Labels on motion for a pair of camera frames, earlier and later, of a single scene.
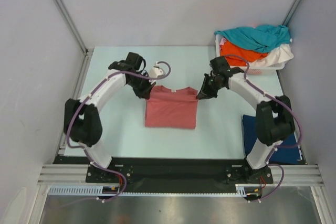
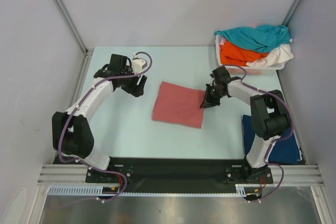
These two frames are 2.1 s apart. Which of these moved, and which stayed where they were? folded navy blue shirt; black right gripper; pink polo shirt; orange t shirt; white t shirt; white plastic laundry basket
Moved: black right gripper; pink polo shirt
Stayed: orange t shirt; white t shirt; white plastic laundry basket; folded navy blue shirt
